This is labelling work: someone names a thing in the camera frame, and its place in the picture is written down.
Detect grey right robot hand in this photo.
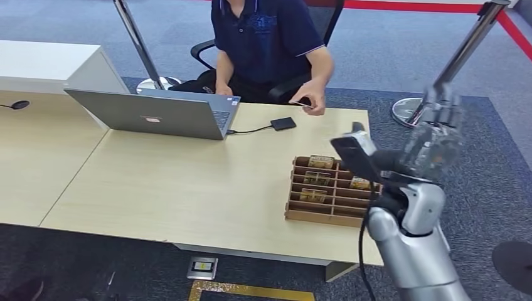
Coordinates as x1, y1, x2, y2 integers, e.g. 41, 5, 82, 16
398, 82, 466, 182

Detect person's left hand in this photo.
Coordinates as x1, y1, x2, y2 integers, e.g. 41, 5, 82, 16
289, 78, 328, 117

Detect small black card reader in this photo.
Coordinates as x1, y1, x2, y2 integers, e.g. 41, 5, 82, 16
270, 117, 297, 132

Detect person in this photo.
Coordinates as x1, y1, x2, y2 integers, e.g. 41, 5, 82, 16
168, 0, 336, 117

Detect wooden card rack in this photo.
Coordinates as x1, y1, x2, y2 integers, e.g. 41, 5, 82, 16
284, 155, 383, 228

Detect black mesh office chair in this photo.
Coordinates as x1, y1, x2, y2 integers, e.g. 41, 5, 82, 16
190, 0, 346, 105

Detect grey laptop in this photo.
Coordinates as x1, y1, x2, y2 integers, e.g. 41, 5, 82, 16
64, 87, 242, 141

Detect red barrier belt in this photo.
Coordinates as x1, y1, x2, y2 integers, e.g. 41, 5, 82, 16
496, 9, 532, 63
343, 0, 483, 14

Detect black round disc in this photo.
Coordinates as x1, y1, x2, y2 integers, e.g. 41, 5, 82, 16
491, 241, 532, 295

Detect silver floor socket box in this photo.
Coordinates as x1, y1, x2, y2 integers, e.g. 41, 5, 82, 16
186, 256, 218, 281

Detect white cabinet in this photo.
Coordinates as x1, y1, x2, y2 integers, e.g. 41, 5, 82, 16
0, 40, 130, 132

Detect yellow floor tape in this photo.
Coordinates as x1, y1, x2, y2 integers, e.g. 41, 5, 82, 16
188, 280, 317, 301

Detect black laptop cable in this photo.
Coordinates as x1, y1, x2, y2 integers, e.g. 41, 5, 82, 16
226, 124, 273, 136

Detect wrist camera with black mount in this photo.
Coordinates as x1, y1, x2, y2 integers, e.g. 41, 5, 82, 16
329, 121, 382, 184

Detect chrome stanchion post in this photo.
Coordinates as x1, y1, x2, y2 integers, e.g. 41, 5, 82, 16
390, 0, 512, 129
112, 0, 183, 94

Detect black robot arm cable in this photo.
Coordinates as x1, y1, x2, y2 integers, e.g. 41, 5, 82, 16
358, 195, 377, 301

